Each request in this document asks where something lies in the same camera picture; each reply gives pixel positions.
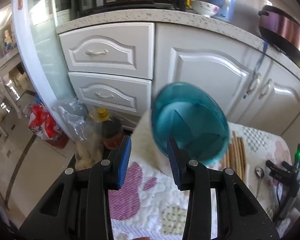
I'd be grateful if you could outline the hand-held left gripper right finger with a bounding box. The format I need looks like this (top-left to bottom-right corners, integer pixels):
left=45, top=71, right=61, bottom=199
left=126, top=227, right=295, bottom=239
left=167, top=137, right=280, bottom=240

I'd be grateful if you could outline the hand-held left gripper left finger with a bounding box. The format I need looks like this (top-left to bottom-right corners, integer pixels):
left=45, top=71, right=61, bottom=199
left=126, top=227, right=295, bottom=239
left=16, top=135, right=132, bottom=240

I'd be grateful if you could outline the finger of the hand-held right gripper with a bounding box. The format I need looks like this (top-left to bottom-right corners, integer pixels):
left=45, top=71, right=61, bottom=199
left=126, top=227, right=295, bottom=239
left=266, top=160, right=297, bottom=173

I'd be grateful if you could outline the metal spoon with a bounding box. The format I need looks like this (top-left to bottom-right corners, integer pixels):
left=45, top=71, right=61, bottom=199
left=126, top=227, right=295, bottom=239
left=254, top=165, right=265, bottom=199

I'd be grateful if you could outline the pile of bamboo chopsticks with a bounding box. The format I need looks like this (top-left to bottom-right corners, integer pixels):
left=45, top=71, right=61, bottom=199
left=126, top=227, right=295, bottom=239
left=221, top=130, right=248, bottom=183

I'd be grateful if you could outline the teal plastic utensil holder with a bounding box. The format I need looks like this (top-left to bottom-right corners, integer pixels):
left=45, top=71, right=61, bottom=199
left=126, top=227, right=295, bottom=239
left=151, top=82, right=230, bottom=167

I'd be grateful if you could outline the cooking oil bottle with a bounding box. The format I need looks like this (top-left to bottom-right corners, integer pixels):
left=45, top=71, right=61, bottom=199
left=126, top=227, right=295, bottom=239
left=89, top=107, right=124, bottom=148

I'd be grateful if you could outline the printed quilted mat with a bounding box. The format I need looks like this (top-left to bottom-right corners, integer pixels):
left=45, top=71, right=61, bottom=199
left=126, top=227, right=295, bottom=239
left=107, top=110, right=294, bottom=240

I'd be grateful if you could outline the low white drawer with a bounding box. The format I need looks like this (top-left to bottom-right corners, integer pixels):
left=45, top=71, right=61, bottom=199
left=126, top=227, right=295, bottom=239
left=115, top=114, right=147, bottom=130

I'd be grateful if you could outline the narrow white cabinet door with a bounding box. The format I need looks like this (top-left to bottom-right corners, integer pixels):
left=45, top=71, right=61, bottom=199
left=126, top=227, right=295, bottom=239
left=242, top=57, right=300, bottom=135

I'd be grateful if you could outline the clear plastic bag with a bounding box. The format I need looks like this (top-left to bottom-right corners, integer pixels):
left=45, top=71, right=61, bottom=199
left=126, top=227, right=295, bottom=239
left=52, top=101, right=104, bottom=170

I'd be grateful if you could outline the medium white drawer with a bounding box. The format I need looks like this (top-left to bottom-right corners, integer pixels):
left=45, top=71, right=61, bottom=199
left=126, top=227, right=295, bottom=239
left=68, top=72, right=152, bottom=117

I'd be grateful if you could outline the red plastic bag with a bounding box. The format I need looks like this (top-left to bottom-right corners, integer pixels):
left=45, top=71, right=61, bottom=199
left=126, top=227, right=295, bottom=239
left=28, top=104, right=68, bottom=148

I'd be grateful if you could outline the large white drawer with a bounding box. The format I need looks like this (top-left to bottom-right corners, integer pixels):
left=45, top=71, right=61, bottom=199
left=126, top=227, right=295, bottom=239
left=59, top=22, right=155, bottom=79

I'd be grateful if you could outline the white-framed glass door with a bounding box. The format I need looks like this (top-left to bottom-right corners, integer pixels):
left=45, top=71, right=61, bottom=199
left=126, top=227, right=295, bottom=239
left=11, top=0, right=78, bottom=130

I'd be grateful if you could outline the purple electric pot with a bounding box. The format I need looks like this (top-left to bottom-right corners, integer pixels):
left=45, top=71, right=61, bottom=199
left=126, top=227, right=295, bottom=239
left=258, top=5, right=300, bottom=60

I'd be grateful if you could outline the speckled stone countertop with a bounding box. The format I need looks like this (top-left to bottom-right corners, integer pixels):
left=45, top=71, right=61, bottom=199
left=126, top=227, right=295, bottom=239
left=55, top=8, right=300, bottom=92

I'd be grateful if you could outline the white floral bowl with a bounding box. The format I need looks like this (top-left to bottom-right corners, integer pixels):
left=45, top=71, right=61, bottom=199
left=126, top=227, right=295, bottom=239
left=191, top=0, right=220, bottom=18

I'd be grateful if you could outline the blue electric kettle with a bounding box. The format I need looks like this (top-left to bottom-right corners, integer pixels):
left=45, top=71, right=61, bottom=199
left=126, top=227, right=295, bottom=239
left=210, top=0, right=236, bottom=22

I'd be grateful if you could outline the blue cord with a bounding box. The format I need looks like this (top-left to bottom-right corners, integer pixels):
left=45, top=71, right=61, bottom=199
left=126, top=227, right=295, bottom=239
left=244, top=40, right=269, bottom=99

